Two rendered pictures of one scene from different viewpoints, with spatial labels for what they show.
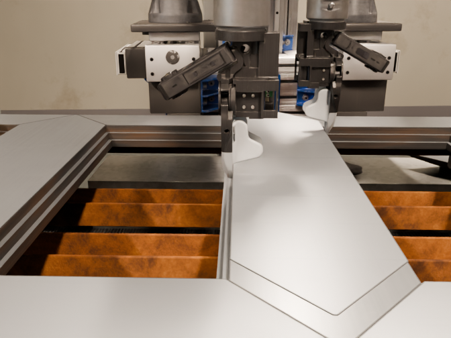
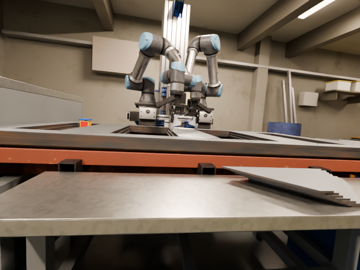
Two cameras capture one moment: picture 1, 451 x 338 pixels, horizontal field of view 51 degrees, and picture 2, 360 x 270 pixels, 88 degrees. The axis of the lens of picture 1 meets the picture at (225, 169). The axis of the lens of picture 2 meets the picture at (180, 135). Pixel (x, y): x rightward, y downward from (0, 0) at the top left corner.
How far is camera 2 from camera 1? 0.40 m
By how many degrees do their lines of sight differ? 17
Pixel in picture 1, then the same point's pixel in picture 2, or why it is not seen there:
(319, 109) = (193, 122)
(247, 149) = (177, 122)
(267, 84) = (183, 105)
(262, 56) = (181, 98)
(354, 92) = (201, 126)
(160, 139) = (145, 130)
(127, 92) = not seen: hidden behind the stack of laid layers
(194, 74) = (164, 102)
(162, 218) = not seen: hidden behind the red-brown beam
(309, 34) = (190, 102)
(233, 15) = (175, 87)
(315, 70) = (192, 111)
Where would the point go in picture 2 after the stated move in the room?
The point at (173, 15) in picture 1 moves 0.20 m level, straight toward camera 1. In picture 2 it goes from (147, 100) to (150, 99)
